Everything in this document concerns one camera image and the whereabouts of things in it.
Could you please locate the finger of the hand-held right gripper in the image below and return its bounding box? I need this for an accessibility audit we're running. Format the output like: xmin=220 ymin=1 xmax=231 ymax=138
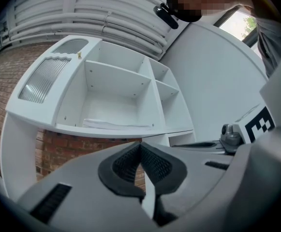
xmin=170 ymin=140 xmax=233 ymax=156

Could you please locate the black head-worn camera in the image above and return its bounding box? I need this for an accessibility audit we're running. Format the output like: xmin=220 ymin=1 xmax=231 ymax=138
xmin=153 ymin=2 xmax=179 ymax=30

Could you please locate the black framed window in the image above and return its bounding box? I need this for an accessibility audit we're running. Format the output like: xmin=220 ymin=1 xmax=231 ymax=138
xmin=212 ymin=5 xmax=262 ymax=58

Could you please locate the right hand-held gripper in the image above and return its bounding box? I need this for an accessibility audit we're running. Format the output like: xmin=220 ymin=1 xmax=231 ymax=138
xmin=220 ymin=44 xmax=281 ymax=154

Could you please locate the white shelf unit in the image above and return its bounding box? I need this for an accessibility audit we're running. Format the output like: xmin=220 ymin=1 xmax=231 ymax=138
xmin=0 ymin=34 xmax=196 ymax=203

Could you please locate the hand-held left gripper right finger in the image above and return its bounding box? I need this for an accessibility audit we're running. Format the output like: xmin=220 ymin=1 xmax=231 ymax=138
xmin=140 ymin=141 xmax=235 ymax=227

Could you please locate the white ribbed glass cabinet door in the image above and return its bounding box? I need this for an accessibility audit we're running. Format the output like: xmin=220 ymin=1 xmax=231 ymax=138
xmin=4 ymin=34 xmax=103 ymax=126

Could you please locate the grey cover yellow band book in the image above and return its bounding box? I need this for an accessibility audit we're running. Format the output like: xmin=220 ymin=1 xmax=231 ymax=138
xmin=83 ymin=118 xmax=153 ymax=131

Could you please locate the row of white ceiling pipes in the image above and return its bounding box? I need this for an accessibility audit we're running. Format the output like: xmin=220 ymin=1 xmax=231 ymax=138
xmin=0 ymin=0 xmax=170 ymax=60

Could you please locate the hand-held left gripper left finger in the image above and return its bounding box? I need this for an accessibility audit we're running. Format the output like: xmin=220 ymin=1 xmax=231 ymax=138
xmin=17 ymin=141 xmax=155 ymax=232

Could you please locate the green outdoor foliage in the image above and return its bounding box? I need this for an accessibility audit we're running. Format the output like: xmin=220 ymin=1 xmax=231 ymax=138
xmin=241 ymin=16 xmax=257 ymax=40

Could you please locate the person's grey jacket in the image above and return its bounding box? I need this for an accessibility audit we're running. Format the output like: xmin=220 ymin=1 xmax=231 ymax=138
xmin=252 ymin=15 xmax=281 ymax=80

